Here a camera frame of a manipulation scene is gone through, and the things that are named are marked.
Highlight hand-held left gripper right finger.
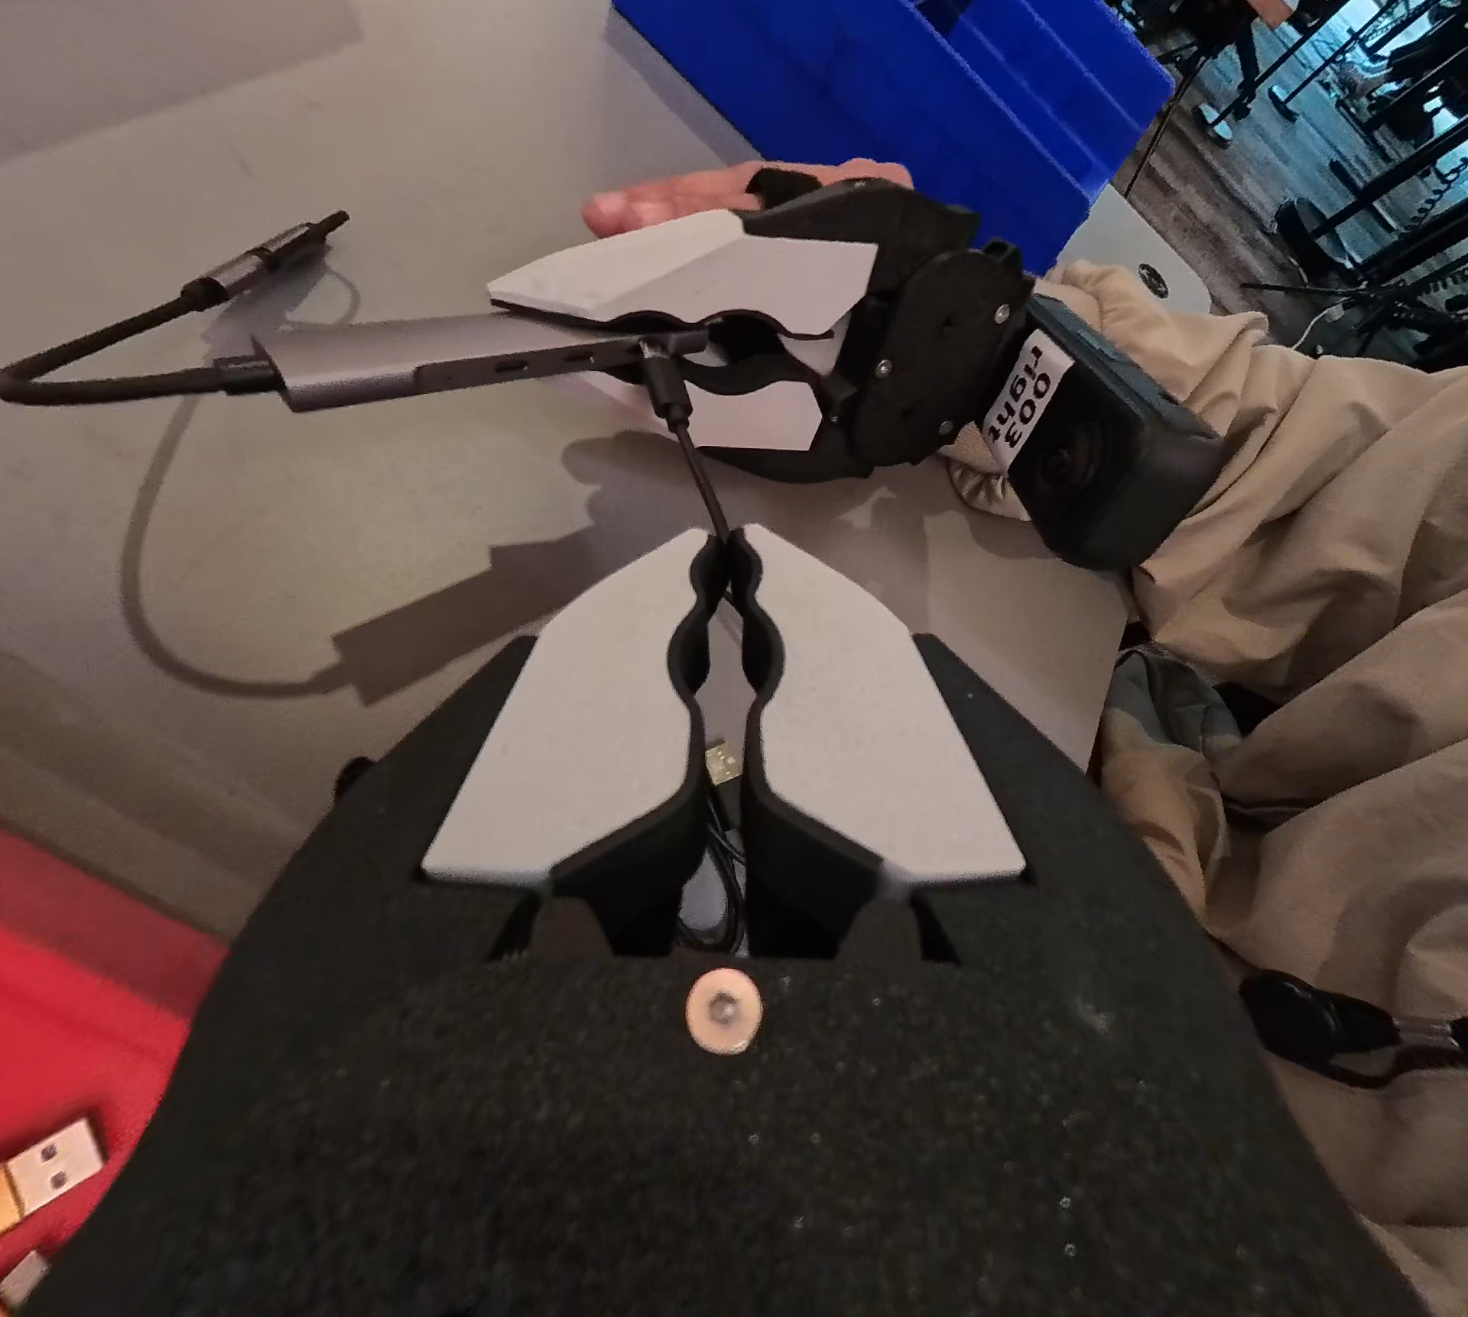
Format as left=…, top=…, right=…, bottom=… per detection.
left=743, top=524, right=1029, bottom=959

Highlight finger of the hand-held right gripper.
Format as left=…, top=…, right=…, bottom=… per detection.
left=487, top=206, right=882, bottom=333
left=569, top=354, right=836, bottom=454

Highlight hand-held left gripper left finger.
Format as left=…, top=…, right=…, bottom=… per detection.
left=418, top=527, right=720, bottom=959

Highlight thin black cable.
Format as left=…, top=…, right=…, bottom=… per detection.
left=635, top=340, right=752, bottom=954

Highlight blue plastic bin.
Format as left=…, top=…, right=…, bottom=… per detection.
left=611, top=0, right=1176, bottom=276

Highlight grey hub with black cable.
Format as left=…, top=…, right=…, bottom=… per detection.
left=0, top=209, right=711, bottom=416

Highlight red plastic bin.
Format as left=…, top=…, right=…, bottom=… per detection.
left=0, top=829, right=229, bottom=1317

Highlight person's right forearm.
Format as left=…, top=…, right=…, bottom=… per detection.
left=941, top=258, right=1468, bottom=704

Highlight person's right hand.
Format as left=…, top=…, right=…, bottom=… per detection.
left=581, top=157, right=913, bottom=237

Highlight black cord toggle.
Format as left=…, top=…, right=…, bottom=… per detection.
left=1238, top=972, right=1468, bottom=1091

